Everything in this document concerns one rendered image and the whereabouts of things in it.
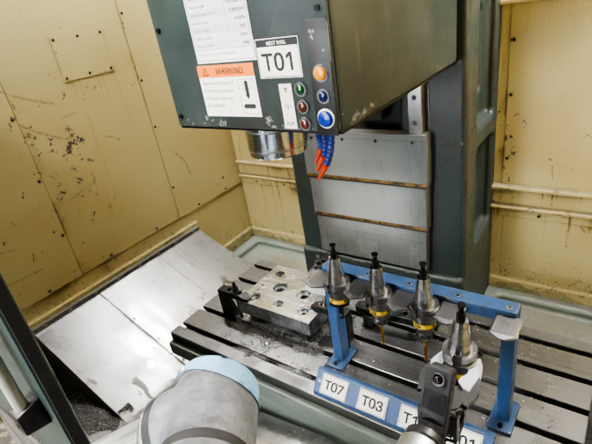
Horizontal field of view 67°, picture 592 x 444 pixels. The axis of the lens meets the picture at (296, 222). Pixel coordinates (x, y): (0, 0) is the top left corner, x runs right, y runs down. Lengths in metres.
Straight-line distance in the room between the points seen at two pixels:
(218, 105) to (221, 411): 0.64
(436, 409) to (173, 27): 0.88
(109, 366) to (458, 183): 1.42
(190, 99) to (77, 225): 1.08
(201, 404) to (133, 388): 1.28
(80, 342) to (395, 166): 1.36
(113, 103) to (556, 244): 1.85
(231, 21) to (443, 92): 0.76
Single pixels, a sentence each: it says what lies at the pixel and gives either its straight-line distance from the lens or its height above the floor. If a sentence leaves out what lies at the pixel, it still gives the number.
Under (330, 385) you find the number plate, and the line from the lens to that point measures 1.26.
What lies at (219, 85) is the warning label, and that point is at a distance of 0.99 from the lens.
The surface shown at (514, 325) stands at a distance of 1.01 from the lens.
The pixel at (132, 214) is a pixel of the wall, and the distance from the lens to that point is 2.15.
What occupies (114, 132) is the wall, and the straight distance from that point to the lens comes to 2.08.
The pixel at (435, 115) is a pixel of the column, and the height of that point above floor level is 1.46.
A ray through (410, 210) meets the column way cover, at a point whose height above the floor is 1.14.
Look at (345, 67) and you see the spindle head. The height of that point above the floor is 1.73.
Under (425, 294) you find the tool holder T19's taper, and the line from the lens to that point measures 1.00.
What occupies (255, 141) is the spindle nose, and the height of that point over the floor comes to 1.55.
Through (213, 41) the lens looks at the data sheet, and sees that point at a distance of 0.97.
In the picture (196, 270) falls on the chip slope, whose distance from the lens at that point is 2.21.
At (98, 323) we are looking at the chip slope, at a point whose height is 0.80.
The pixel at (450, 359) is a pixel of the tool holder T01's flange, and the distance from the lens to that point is 0.92.
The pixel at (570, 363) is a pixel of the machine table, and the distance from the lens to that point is 1.43.
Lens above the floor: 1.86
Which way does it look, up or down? 26 degrees down
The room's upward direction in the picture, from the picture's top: 10 degrees counter-clockwise
